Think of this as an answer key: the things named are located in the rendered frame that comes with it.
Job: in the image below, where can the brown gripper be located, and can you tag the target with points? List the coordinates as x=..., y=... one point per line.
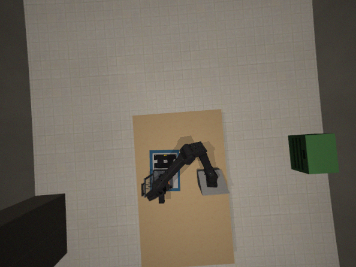
x=167, y=186

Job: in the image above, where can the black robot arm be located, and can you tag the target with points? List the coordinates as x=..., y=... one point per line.
x=187, y=155

